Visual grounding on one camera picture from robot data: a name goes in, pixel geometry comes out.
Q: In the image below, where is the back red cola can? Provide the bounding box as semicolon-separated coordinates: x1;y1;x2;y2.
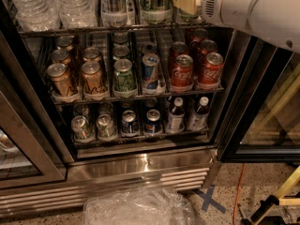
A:
189;28;209;48

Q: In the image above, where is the orange cable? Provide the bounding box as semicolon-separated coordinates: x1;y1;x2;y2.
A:
232;163;248;225

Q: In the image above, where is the front red cola can left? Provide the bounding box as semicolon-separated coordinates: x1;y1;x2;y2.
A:
171;54;193;92

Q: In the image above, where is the green soda can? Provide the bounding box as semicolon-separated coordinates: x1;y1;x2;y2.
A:
112;45;129;61
112;33;129;47
113;59;138;98

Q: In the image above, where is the clear water bottle left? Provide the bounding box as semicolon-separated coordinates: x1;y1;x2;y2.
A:
12;0;60;32

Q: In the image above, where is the red cola can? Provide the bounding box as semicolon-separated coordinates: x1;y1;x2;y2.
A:
195;39;218;68
171;54;193;92
189;28;209;48
198;52;224;90
168;41;188;75

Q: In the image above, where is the clear plastic bin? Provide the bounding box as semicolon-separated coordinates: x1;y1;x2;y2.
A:
82;187;197;225

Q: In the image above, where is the front blue can right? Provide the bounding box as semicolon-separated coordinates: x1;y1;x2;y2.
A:
144;109;162;135

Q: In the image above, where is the rear red cola can right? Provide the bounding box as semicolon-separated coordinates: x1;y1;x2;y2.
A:
195;39;218;68

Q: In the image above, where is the front silver can right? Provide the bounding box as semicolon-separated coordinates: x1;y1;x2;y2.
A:
96;114;116;141

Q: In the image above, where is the rear red cola can left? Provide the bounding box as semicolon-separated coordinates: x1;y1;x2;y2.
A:
168;41;188;75

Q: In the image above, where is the striped dark can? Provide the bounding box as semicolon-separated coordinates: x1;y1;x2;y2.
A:
101;0;135;28

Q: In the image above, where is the front red cola can right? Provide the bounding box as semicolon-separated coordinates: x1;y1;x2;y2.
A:
198;52;224;90

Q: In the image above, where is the gold can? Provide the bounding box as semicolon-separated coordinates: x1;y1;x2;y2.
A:
56;37;74;51
46;63;80;103
81;61;108;100
82;47;103;65
51;49;75;69

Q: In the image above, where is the dark bottle white cap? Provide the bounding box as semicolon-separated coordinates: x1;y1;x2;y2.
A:
167;97;185;133
187;97;210;131

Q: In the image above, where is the blue tape cross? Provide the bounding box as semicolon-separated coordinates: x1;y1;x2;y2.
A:
193;185;226;214

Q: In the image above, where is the front blue can left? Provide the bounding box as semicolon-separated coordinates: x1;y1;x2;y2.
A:
121;110;140;137

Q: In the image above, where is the dark bottle white cap right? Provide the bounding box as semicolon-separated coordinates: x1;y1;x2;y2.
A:
187;97;210;131

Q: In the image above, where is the front gold can right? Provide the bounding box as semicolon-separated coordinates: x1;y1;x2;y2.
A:
81;61;108;100

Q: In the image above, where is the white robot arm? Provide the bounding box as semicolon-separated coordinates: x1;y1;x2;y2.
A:
172;0;300;53

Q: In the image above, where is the middle green soda can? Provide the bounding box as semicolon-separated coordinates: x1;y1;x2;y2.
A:
112;45;129;61

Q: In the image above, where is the back green soda can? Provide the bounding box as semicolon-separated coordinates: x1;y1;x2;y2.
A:
112;33;129;47

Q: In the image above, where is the rear silver can left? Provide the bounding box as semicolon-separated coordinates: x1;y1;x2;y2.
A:
73;104;91;120

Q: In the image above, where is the left glass fridge door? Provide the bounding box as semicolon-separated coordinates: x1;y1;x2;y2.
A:
0;71;67;189

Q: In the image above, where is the rear silver can right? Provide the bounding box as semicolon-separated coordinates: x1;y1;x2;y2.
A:
98;102;113;116

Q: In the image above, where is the clear water bottle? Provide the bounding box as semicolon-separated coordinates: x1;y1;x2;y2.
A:
12;0;60;32
59;0;98;29

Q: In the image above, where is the front gold can left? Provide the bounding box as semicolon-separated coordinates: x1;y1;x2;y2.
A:
46;63;80;103

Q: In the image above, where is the middle gold can left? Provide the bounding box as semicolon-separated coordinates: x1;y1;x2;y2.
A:
51;49;75;69

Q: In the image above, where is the blue silver energy can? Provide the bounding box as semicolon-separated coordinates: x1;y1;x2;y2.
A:
142;53;160;90

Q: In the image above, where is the front green soda can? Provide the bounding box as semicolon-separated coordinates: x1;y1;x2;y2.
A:
113;59;138;98

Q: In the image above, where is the rear energy drink can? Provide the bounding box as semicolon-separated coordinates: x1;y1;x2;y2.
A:
142;43;158;55

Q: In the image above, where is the rear gold can right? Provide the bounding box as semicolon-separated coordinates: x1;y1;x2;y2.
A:
82;47;103;65

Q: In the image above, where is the open glass fridge door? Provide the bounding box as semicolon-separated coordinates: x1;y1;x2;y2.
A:
217;37;300;164

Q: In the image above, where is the stainless steel display fridge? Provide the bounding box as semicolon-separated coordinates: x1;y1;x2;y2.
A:
0;0;300;218

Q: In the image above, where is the back gold can left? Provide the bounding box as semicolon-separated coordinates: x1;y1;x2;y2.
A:
56;37;74;51

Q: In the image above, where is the striped green can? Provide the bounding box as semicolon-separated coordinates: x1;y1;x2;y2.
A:
140;0;172;24

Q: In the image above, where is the clear water bottle right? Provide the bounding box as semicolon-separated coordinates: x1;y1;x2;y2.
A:
59;0;98;29

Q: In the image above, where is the front silver can left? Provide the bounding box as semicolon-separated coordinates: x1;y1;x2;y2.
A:
71;115;95;143

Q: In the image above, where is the yellow black stand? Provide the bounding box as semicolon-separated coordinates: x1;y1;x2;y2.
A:
241;166;300;225

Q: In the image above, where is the dark bottle white cap left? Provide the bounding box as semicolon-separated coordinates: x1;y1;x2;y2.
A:
167;97;185;133

